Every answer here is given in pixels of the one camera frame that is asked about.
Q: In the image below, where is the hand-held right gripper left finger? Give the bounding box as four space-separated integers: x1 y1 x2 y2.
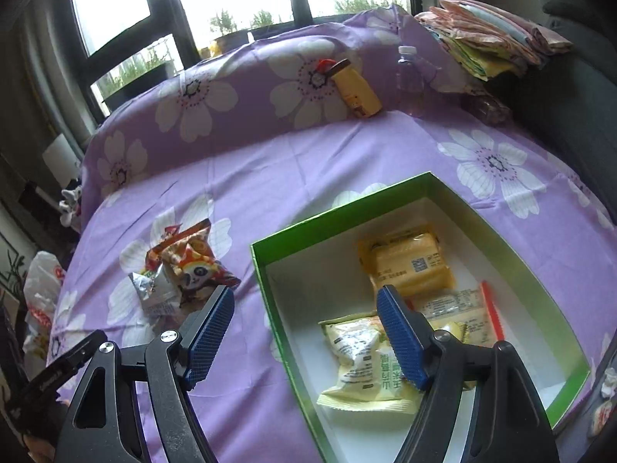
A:
55 284 237 463

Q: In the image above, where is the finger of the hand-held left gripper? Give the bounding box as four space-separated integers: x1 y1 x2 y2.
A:
24 330 108 403

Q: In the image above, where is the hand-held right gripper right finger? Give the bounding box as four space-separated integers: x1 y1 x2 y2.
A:
376 284 562 463

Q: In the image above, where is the pale green-print snack packet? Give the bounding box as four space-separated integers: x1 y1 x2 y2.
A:
317 315 427 414

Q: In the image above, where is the white red-edged snack packet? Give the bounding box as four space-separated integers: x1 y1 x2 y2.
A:
413 282 505 348

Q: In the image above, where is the green cardboard box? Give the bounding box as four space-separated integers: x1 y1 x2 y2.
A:
249 171 591 463

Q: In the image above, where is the white red plastic bag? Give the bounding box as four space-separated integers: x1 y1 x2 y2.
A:
22 251 68 362

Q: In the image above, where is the silver snack packet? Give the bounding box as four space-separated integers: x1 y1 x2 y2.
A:
128 270 180 315

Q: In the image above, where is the orange panda snack packet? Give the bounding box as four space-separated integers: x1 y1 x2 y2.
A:
161 222 242 302

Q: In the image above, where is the red snack packet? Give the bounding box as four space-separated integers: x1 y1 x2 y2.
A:
146 224 184 273

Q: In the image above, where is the potted plant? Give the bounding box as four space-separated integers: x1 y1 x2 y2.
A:
0 231 25 300

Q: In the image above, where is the black white cloth heap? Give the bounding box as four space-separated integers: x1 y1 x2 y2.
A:
59 186 84 226

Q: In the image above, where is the purple floral bedsheet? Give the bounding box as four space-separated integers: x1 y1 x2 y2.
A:
46 4 617 463

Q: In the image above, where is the white tall board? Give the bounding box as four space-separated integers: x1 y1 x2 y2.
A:
42 134 80 179

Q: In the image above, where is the clear plastic packet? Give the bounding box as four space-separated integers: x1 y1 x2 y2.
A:
464 93 512 127

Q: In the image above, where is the yellow bottle brown cap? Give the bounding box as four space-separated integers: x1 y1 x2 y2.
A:
315 58 383 119

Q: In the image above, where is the clear plastic water bottle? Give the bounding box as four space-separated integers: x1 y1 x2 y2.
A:
395 45 429 117

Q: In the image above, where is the dark grey sofa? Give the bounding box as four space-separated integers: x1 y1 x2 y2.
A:
482 0 617 213

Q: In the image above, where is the small plant pot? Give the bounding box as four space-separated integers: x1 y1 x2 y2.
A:
208 10 251 56

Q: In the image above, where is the stack of folded cloths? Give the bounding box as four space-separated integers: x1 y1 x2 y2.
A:
415 0 575 80

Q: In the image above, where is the dark window frame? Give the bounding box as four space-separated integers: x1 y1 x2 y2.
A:
24 0 425 121

